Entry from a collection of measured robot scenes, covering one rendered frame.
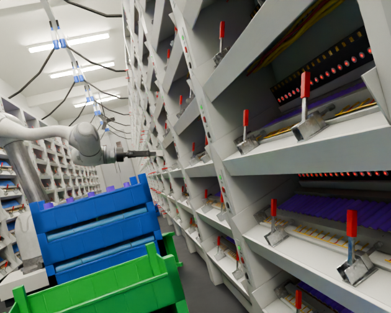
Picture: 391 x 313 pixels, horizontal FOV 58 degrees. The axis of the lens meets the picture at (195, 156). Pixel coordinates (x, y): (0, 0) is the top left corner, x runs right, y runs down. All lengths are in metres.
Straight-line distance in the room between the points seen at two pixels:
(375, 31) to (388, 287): 0.29
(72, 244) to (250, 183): 0.48
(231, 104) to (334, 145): 0.53
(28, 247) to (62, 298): 1.03
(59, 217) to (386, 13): 0.83
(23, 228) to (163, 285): 1.28
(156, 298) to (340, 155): 0.40
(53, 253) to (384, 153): 0.80
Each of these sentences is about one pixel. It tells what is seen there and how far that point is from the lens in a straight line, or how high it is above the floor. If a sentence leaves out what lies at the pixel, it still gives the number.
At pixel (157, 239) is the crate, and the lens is 0.99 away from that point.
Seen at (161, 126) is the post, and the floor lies 0.83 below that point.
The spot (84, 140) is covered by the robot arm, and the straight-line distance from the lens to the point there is 1.65.
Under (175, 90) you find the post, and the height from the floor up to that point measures 0.89.
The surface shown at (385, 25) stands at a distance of 0.34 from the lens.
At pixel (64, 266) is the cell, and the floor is 0.38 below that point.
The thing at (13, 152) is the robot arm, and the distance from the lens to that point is 2.13.
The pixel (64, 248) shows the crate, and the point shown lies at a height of 0.43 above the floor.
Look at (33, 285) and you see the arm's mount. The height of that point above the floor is 0.22.
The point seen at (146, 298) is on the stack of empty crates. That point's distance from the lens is 0.67.
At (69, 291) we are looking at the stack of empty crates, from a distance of 0.85.
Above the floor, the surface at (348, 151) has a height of 0.52.
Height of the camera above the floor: 0.55
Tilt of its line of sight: 1 degrees up
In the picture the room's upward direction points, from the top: 15 degrees counter-clockwise
